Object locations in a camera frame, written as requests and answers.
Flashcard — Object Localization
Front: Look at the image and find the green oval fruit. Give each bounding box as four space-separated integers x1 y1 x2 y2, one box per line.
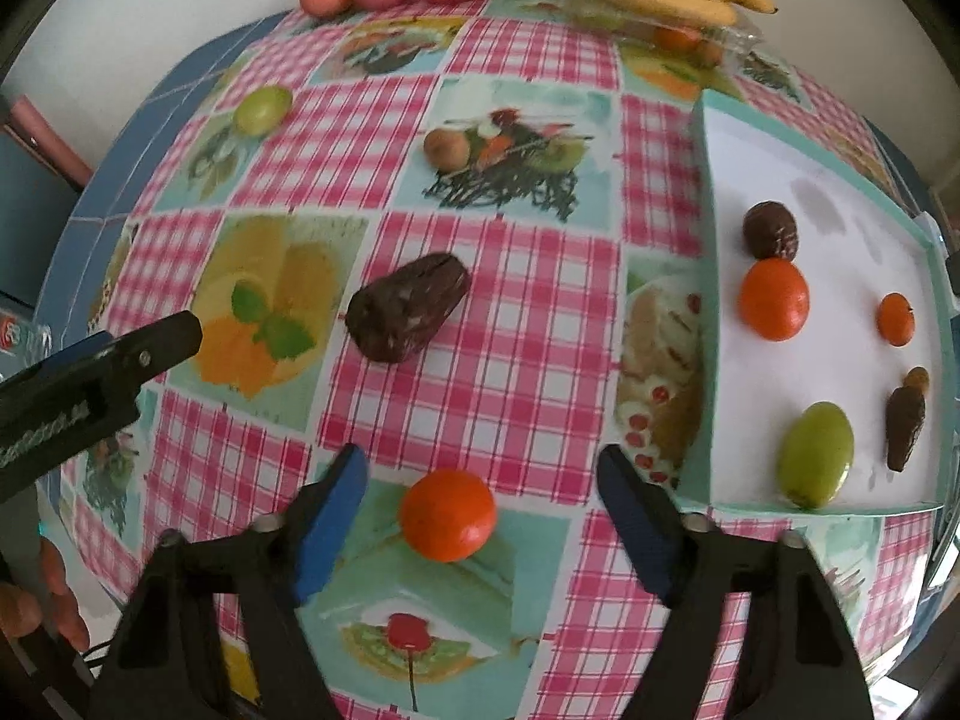
776 401 856 509
232 85 293 138

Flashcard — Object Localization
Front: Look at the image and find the dark cabinet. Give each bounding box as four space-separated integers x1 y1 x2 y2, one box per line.
0 120 83 308

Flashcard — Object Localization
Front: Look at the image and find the teal tray with white inside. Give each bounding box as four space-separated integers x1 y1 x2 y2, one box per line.
679 88 947 515

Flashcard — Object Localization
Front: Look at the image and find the reddish brown board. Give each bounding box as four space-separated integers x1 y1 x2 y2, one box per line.
15 94 95 188

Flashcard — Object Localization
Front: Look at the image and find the checkered fruit print tablecloth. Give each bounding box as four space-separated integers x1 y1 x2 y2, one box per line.
34 0 953 720

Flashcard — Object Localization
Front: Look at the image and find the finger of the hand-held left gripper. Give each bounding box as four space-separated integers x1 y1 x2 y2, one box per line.
15 311 205 406

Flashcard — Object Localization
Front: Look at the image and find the clear plastic container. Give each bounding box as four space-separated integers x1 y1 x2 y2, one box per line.
559 0 762 68

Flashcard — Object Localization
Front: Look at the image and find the dark brown wrinkled fruit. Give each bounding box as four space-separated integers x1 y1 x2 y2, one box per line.
346 252 473 365
742 201 800 262
885 384 927 472

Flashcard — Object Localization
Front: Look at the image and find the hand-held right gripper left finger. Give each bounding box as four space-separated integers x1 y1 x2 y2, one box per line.
90 446 368 720

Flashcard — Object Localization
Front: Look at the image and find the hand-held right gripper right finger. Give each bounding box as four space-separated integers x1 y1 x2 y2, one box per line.
598 444 875 720

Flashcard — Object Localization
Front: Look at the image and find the person's left hand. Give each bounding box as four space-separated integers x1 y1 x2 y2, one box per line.
0 540 92 652

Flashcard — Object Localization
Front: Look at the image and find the orange tangerine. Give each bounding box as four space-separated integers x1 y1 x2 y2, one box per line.
877 292 917 347
398 469 498 563
739 258 811 341

